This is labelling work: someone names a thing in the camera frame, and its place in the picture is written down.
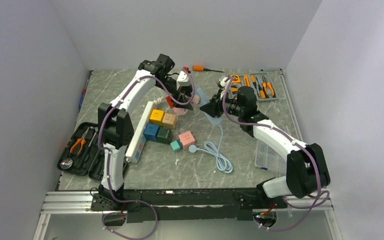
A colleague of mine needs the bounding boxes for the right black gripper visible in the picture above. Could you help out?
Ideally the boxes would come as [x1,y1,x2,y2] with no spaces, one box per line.
[200,88,245,118]

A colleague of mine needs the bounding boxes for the red cube adapter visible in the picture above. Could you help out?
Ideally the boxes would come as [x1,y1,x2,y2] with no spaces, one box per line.
[165,96,175,109]

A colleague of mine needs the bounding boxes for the pink power strip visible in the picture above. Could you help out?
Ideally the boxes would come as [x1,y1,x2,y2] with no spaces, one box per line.
[173,94,201,116]

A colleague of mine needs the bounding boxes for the beige cube adapter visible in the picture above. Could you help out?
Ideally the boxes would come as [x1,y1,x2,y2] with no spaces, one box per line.
[161,113,178,130]

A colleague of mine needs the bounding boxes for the grey tool tray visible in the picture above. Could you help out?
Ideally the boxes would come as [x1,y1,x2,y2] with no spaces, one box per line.
[228,71,278,102]

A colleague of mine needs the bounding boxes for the light blue power strip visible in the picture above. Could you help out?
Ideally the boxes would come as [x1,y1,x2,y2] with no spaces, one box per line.
[196,87,224,127]

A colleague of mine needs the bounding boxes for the yellow cube adapter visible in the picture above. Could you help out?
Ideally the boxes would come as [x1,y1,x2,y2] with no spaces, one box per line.
[149,109,165,127]

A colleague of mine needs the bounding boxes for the green cube adapter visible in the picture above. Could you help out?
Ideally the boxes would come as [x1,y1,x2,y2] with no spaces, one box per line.
[156,127,173,145]

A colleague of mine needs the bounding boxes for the pink cube socket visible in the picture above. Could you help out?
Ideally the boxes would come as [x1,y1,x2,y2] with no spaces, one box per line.
[178,130,196,150]

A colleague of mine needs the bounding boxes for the blue cube adapter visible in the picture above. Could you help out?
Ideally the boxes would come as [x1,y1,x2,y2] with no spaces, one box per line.
[143,123,160,142]

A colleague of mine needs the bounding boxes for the teal cube plug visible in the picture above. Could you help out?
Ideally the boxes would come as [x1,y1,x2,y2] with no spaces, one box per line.
[170,139,183,152]

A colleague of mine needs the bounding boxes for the clear screw box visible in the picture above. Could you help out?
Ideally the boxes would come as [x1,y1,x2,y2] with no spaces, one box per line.
[254,140,287,176]

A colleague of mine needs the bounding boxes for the white power strip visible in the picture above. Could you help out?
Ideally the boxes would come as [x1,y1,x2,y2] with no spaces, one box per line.
[125,101,156,164]

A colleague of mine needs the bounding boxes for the light blue cable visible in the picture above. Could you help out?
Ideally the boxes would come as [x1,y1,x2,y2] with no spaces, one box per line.
[188,124,234,174]

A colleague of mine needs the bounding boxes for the black tool case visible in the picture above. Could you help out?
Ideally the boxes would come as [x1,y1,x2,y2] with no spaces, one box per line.
[56,122,105,182]

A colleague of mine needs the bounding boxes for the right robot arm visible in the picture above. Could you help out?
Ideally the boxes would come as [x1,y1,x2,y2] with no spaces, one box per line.
[200,86,331,208]

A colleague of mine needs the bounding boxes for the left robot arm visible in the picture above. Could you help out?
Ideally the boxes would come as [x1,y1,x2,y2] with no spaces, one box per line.
[97,54,196,210]

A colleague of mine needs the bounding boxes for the red blue pen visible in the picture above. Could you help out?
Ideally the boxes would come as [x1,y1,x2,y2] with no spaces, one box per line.
[78,79,90,111]

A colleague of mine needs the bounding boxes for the orange pliers in case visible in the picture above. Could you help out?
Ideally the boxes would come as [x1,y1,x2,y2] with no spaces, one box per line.
[69,128,90,156]

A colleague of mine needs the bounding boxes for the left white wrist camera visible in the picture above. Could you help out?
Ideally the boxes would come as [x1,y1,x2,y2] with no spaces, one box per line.
[176,70,194,89]

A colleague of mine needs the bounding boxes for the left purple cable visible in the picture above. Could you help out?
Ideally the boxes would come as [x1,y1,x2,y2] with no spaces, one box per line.
[97,67,196,240]

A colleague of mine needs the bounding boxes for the purple cable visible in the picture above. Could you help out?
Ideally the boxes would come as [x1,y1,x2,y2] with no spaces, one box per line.
[97,67,196,240]
[221,75,331,232]

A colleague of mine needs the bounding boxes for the orange handled screwdriver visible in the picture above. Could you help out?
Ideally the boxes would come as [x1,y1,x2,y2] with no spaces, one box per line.
[192,65,224,73]

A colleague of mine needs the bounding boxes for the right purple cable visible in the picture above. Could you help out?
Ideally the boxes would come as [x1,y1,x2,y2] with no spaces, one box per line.
[221,75,331,232]

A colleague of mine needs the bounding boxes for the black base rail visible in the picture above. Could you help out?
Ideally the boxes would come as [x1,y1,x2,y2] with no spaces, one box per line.
[90,188,287,223]

